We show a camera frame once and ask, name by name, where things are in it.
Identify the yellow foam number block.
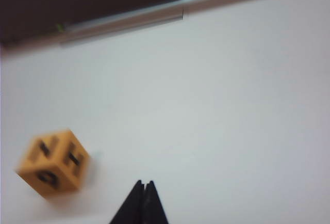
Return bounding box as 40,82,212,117
14,128,91,202

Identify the silver flat bar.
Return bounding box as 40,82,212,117
59,1,187,47

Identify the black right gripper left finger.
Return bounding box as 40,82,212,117
109,180,146,224

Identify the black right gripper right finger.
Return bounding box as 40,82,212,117
144,180,170,224

